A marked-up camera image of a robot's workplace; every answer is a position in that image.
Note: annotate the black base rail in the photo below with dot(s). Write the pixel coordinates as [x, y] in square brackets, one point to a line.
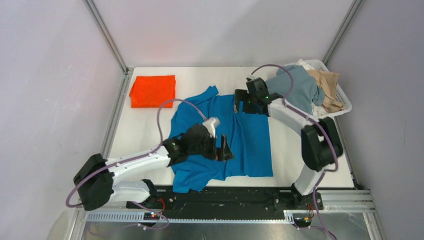
[231, 203]

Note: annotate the beige t shirt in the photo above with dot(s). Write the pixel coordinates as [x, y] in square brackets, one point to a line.
[328, 82]

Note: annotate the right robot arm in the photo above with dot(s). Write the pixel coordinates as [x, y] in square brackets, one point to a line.
[320, 142]

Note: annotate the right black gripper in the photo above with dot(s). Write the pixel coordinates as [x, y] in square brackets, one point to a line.
[242, 95]

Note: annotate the folded orange t shirt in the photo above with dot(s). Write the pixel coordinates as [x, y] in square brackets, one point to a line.
[152, 91]

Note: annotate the aluminium frame rail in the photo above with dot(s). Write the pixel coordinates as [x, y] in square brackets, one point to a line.
[347, 215]

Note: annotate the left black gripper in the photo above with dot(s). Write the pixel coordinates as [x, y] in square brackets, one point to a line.
[218, 153]

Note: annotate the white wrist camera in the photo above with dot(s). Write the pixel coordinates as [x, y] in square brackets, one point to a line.
[211, 125]
[251, 78]

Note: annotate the white laundry basket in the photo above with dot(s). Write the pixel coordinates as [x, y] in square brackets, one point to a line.
[340, 95]

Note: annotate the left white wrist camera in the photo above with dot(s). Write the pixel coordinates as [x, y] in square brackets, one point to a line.
[211, 125]

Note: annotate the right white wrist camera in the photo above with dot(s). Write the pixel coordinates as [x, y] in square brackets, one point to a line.
[251, 78]

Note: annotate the grey blue t shirt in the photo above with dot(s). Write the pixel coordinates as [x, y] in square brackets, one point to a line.
[285, 82]

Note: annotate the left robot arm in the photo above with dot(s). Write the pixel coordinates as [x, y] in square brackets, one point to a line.
[107, 180]

